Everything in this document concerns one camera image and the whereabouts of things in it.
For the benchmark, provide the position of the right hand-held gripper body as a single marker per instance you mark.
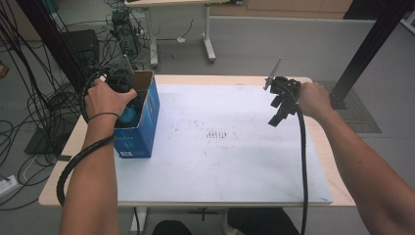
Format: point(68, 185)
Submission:
point(287, 86)

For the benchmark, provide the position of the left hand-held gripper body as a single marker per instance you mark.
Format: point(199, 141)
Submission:
point(119, 83)

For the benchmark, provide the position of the blue cardboard box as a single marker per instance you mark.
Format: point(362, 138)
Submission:
point(138, 143)

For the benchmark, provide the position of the person's left hand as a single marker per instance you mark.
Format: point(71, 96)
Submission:
point(104, 98)

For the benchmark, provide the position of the person's right hand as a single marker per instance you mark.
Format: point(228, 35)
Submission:
point(313, 99)

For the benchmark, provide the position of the black wristband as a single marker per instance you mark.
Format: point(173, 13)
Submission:
point(104, 114)

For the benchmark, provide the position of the black box case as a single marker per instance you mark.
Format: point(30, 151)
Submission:
point(81, 45)

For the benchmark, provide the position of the white table mat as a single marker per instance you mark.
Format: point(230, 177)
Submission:
point(228, 163)

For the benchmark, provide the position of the white desk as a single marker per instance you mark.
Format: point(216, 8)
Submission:
point(208, 39)

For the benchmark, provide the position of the grey tape strip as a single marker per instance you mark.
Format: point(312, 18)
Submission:
point(64, 158)

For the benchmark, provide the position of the person's right leg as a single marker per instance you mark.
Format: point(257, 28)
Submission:
point(261, 222)

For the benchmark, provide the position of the person's leg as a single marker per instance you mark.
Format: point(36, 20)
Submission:
point(261, 222)
point(171, 228)

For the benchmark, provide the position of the white table leg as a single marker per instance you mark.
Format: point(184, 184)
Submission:
point(140, 220)

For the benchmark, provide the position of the person's left leg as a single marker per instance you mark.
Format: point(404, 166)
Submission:
point(171, 228)

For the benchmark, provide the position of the white power strip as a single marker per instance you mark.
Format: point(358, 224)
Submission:
point(6, 186)

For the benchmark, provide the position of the black metal frame post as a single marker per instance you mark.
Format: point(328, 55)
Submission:
point(368, 52)
point(45, 39)

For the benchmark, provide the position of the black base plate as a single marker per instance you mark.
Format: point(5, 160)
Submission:
point(40, 143)

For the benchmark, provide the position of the black table bracket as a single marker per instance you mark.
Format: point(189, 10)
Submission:
point(203, 212)

